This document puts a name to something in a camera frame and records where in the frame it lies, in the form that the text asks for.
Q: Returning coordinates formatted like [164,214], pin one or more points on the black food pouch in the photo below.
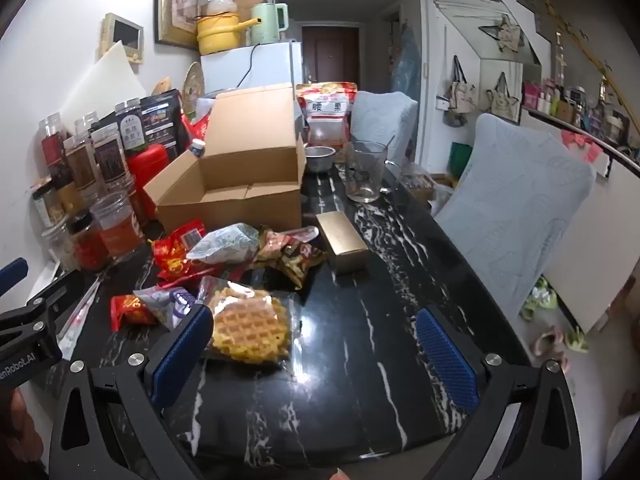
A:
[160,120]

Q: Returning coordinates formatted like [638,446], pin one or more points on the dark brown snack packet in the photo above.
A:
[295,255]

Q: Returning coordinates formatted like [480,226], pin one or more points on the waffle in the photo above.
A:
[250,327]

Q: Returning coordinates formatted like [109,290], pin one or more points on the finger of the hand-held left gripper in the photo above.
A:
[45,296]
[12,276]

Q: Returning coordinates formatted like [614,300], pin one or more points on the group of labelled clear jars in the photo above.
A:
[107,157]

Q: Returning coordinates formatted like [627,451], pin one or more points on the brown door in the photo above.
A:
[330,55]

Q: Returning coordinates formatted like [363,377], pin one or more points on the white red printed wrapper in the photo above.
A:
[80,310]

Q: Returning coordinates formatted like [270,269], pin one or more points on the red canister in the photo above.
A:
[147,175]

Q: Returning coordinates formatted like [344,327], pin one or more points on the woven round mat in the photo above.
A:
[194,85]

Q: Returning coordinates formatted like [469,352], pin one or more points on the small red candy packet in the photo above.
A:
[132,312]

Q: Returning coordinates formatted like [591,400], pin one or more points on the red white nut bag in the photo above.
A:
[327,115]

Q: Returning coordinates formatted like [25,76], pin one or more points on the green slipper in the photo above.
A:
[577,342]
[540,300]

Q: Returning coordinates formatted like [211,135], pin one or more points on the clear tub orange contents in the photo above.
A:
[117,225]

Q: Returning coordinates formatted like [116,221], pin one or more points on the white line-drawing snack packet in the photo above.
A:
[225,245]

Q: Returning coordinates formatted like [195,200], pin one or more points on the red paper bag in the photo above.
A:
[197,127]

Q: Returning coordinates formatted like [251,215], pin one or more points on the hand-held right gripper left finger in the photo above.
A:
[180,355]

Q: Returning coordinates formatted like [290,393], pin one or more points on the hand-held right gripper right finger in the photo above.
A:
[445,355]

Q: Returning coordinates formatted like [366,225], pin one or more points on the large red gold-print snack packet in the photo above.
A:
[177,255]

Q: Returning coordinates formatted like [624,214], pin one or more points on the framed picture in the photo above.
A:
[175,5]

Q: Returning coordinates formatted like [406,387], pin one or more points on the white fridge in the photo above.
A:
[265,67]

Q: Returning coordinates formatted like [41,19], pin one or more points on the wall intercom panel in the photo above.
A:
[122,37]

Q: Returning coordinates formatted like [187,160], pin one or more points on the brown cardboard box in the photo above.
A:
[250,160]

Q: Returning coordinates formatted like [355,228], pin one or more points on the canvas tote bag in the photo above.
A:
[457,92]

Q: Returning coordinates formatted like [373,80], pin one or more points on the glass cup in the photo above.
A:
[365,175]

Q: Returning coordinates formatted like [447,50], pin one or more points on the purple white snack packet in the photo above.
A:
[170,305]

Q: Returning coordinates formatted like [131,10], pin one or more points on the pink slipper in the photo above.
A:
[550,341]

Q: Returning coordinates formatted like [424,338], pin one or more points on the pink paper notes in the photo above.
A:
[580,142]

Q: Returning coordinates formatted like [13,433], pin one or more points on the white board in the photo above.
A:
[105,85]

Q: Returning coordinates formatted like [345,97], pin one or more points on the white cabinet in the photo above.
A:
[590,240]

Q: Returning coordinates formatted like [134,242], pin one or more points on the green kettle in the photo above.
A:
[265,25]

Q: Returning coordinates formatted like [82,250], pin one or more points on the brown carton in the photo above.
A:
[250,5]

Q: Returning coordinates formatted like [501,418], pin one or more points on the blue patterned board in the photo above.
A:
[407,60]

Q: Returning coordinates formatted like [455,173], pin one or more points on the yellow pot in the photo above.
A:
[220,35]

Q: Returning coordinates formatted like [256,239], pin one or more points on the row of cosmetic bottles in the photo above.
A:
[575,102]

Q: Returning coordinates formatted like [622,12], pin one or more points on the metal bowl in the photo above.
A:
[320,159]

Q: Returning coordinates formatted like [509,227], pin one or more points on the clear food container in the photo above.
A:
[420,187]

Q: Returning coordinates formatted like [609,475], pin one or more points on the green bag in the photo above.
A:
[461,157]

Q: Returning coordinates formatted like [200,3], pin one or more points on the gold box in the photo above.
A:
[345,245]

